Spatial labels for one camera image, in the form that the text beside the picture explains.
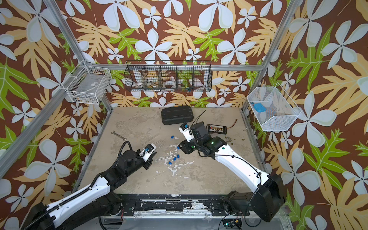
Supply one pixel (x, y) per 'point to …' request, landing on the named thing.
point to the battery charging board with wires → (218, 129)
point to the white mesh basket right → (281, 112)
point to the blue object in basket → (259, 107)
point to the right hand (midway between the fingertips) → (181, 142)
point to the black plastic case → (177, 115)
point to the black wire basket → (168, 75)
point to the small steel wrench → (113, 132)
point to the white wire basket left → (87, 84)
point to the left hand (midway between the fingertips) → (155, 149)
